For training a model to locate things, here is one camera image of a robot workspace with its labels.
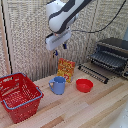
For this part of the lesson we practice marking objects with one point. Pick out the beige woven folding screen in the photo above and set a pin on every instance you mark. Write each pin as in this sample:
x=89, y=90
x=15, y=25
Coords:
x=23, y=36

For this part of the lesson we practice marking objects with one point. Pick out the black toaster oven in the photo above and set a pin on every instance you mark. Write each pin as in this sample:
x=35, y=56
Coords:
x=115, y=45

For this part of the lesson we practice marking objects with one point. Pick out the black oven door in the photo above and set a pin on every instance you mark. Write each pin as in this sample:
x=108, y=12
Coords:
x=94, y=74

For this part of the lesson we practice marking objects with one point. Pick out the red plastic shopping basket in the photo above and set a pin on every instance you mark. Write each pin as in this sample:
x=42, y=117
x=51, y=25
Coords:
x=20, y=96

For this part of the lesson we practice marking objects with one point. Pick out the blue mug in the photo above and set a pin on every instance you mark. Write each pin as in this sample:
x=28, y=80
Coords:
x=59, y=86

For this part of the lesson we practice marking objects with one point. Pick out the red bowl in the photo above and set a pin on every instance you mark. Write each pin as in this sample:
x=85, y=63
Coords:
x=84, y=85

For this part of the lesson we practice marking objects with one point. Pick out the red yellow cereal box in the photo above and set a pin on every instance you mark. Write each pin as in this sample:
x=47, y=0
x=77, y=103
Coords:
x=65, y=69

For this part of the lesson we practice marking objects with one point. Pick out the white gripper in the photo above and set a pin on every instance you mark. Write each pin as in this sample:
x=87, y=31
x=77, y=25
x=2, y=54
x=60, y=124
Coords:
x=57, y=40

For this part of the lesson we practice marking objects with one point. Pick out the metal oven tray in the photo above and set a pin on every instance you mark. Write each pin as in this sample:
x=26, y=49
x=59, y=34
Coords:
x=106, y=60

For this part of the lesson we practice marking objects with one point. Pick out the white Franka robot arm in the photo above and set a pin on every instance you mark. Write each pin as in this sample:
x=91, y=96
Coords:
x=63, y=13

